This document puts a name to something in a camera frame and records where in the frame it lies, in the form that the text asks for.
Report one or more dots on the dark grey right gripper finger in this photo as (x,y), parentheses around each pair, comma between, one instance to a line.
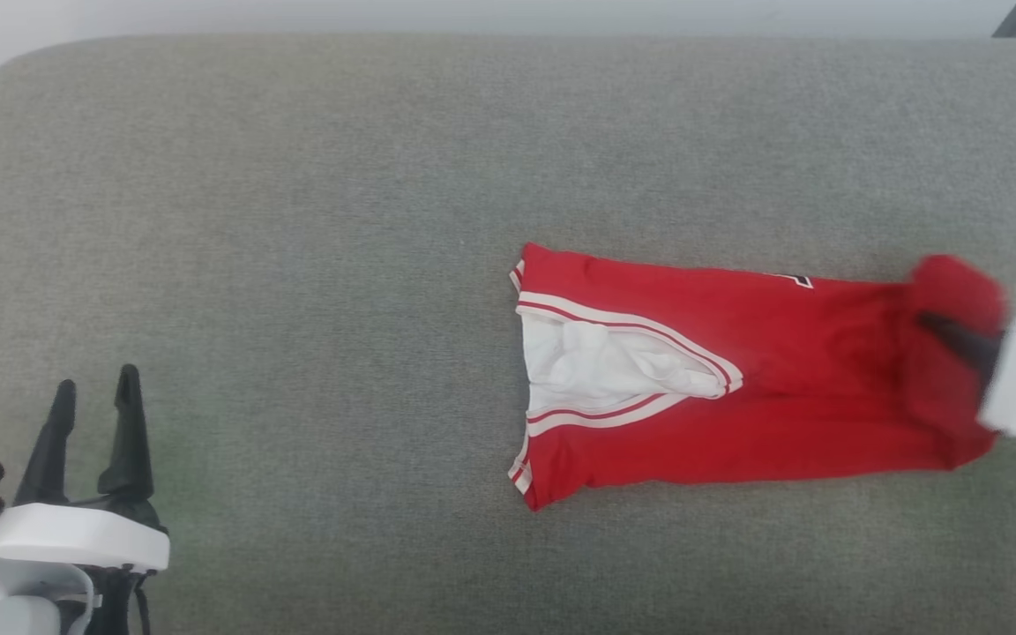
(962,339)

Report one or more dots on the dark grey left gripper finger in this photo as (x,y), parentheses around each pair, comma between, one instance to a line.
(48,459)
(129,441)

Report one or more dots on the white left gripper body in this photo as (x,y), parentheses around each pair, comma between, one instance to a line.
(67,534)

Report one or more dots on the red white basketball jersey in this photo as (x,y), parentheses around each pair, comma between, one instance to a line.
(781,397)

